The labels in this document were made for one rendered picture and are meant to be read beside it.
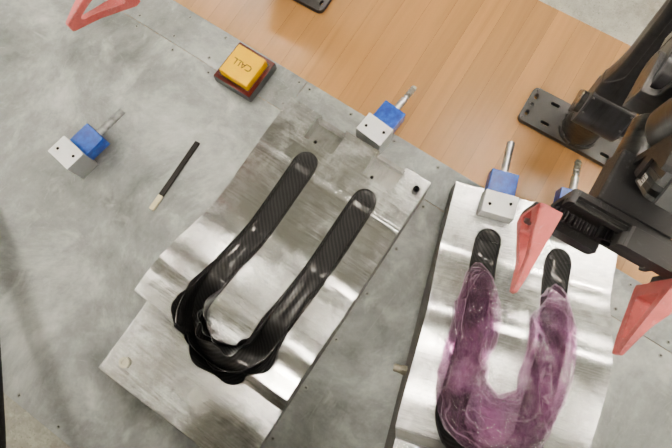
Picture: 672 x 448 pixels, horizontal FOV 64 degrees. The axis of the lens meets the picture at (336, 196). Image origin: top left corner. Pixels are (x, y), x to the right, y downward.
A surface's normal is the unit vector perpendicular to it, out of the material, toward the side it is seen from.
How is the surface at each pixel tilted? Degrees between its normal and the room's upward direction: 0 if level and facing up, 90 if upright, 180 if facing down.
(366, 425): 0
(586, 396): 15
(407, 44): 0
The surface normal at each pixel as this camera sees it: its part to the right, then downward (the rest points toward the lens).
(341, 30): -0.03, -0.25
